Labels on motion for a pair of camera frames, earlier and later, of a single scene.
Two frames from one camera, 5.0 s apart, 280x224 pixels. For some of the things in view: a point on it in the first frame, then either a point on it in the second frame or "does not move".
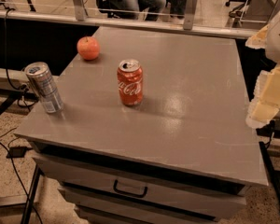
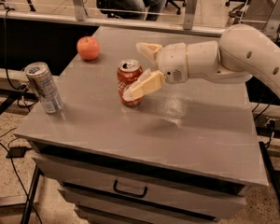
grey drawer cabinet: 183,155 does not move
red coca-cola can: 130,82 does not move
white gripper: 278,42 -> 172,62
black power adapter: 18,151 does not move
